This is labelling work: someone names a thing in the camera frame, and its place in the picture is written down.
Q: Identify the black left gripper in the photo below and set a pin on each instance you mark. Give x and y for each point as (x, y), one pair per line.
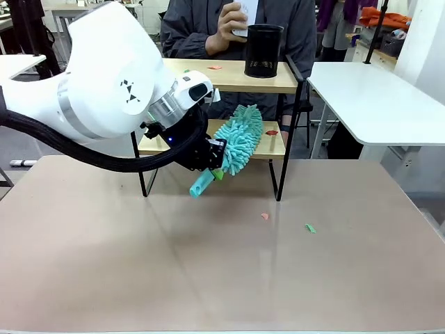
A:
(194, 156)

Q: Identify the teal microfiber duster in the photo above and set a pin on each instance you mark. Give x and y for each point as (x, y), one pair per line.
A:
(240, 139)

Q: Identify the black mesh pen holder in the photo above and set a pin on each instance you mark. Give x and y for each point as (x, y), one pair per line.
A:
(262, 45)

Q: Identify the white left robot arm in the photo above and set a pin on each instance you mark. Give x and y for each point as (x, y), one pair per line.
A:
(104, 52)

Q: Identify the person right forearm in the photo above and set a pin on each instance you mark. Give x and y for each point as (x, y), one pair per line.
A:
(187, 41)

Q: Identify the person right hand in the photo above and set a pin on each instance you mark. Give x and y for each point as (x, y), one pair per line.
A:
(227, 24)

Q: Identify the orange paper scrap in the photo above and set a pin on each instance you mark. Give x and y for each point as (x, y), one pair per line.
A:
(265, 216)
(214, 67)

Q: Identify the black folding chair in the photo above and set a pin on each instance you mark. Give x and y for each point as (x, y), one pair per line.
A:
(306, 104)

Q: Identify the person in grey jacket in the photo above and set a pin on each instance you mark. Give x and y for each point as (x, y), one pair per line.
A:
(194, 21)

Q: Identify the large white side table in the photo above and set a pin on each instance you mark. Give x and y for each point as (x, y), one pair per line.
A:
(375, 104)

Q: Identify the wooden desk with drawers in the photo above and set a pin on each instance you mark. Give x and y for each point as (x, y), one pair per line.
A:
(363, 52)

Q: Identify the white power strip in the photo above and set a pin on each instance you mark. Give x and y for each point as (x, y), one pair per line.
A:
(22, 163)

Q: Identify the person in purple jacket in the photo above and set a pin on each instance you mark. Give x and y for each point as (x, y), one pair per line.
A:
(351, 10)

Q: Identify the black stand pole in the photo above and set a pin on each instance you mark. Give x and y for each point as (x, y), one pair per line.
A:
(377, 31)

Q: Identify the grey storage basket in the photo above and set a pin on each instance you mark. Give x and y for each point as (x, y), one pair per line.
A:
(391, 45)

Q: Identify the grey background workbench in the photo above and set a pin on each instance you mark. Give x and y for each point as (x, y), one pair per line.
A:
(60, 12)

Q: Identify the orange cloth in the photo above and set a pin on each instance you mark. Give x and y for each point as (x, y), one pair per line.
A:
(382, 17)

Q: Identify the person in black clothes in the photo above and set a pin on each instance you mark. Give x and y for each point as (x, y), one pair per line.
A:
(24, 28)

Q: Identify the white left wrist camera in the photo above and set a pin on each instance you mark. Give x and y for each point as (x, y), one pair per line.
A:
(215, 95)

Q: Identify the two-tier wooden shelf black frame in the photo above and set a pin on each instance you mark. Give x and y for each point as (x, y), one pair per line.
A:
(260, 87)

